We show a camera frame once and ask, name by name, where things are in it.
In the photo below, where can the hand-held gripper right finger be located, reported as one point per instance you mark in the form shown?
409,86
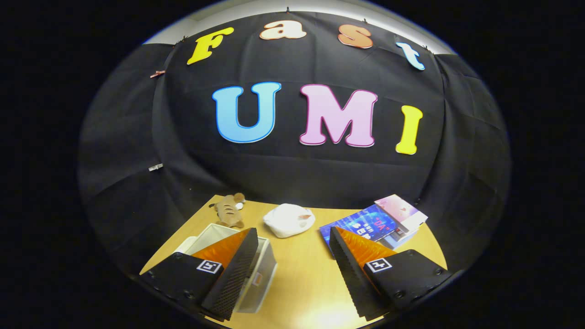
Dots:
354,283

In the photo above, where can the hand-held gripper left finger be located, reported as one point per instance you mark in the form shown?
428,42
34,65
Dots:
228,283

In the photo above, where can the grey and cream storage box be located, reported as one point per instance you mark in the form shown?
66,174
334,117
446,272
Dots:
264,260

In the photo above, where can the blue cover book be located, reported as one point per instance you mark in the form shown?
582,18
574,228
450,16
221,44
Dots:
361,224

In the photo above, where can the brown striped plush toy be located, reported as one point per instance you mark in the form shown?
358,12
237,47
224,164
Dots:
228,210

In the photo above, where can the pale white book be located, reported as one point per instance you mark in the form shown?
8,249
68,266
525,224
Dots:
409,233

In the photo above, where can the white plush toy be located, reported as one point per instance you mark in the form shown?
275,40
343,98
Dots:
288,221

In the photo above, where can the pink cover book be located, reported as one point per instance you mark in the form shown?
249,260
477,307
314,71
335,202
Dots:
400,208

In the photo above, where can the white cloth clip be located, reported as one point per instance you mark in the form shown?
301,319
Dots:
156,167

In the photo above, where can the pink cloth clip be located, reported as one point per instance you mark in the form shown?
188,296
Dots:
157,73

